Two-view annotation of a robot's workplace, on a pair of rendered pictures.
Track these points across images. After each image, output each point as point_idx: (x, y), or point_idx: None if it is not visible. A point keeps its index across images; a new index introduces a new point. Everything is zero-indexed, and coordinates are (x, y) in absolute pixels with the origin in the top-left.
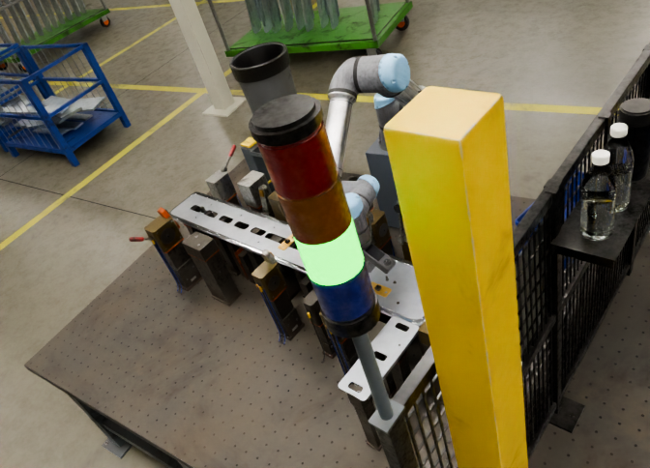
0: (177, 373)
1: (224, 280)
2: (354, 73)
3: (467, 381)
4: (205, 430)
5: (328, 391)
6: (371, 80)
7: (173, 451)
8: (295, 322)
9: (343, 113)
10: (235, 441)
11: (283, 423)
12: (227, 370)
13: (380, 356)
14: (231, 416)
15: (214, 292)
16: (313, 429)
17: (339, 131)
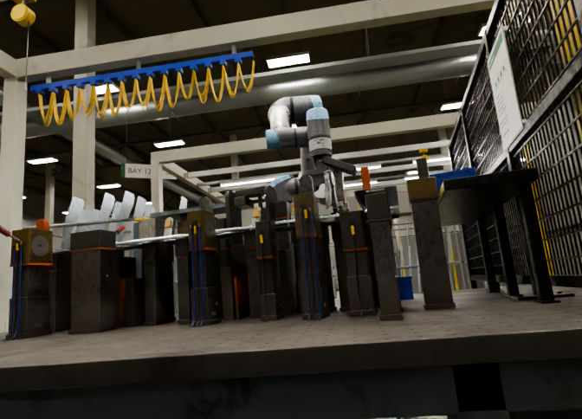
0: (21, 350)
1: (106, 293)
2: (291, 99)
3: None
4: (100, 351)
5: (290, 323)
6: (304, 102)
7: (32, 364)
8: (215, 306)
9: (285, 112)
10: (167, 345)
11: (243, 333)
12: (119, 338)
13: (365, 232)
14: (147, 343)
15: (80, 318)
16: (295, 328)
17: (285, 116)
